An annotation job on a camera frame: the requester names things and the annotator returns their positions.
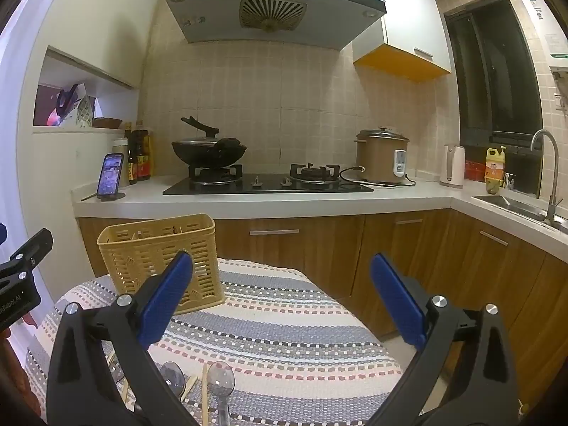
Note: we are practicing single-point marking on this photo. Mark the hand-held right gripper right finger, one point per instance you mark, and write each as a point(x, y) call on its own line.
point(399, 301)

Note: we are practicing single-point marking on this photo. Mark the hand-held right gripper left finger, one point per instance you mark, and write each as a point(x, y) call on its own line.
point(166, 301)

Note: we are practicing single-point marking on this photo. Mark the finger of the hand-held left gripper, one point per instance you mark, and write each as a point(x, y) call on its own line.
point(31, 248)

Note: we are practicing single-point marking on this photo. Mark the yellow plastic utensil basket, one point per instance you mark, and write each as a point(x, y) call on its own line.
point(133, 253)

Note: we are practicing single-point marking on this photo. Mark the wooden chopstick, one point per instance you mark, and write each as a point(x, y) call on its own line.
point(205, 395)
point(111, 359)
point(125, 392)
point(190, 386)

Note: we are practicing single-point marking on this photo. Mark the metal spoon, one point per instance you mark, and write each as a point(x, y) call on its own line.
point(220, 379)

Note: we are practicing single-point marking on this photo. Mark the wooden base cabinets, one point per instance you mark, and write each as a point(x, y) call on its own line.
point(310, 248)

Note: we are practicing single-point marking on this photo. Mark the smartphone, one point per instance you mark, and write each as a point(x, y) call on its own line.
point(111, 174)

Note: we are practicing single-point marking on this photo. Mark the striped dotted table cloth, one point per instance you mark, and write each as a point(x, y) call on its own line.
point(275, 319)

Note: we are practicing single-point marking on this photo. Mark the dark sauce bottle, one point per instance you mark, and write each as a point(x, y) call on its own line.
point(132, 159)

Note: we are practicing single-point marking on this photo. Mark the red label sauce bottle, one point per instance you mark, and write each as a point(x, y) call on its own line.
point(143, 159)

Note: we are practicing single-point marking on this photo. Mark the white patterned bag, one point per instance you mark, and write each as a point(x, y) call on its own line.
point(82, 113)

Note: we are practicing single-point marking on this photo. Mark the steel sink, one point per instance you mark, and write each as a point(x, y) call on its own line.
point(510, 206)

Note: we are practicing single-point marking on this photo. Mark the brown woven bowl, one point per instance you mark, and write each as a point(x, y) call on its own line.
point(106, 123)

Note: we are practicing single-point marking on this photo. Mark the white electric kettle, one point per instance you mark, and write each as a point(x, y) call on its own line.
point(452, 164)

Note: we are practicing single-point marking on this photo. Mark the brown rice cooker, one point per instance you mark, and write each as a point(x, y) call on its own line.
point(377, 155)

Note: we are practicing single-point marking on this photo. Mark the red plastic basket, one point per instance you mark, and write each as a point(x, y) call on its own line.
point(475, 171)

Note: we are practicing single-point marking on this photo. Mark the black gas stove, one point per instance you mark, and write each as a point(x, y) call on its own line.
point(266, 186)

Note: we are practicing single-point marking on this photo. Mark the black wok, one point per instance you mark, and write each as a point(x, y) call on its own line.
point(199, 151)

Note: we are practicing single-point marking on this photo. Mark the dark purple bag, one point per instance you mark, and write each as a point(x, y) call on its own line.
point(69, 97)

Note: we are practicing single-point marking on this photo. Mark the yellow dish soap bottle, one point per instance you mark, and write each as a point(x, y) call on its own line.
point(495, 168)

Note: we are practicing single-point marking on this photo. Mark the steel faucet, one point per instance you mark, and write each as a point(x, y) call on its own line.
point(552, 195)

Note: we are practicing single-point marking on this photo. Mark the dark window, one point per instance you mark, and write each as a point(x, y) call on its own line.
point(488, 75)

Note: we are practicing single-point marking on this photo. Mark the white water heater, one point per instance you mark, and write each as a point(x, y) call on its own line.
point(541, 22)

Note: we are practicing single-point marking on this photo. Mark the white wall cabinet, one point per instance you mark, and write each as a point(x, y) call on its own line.
point(408, 17)

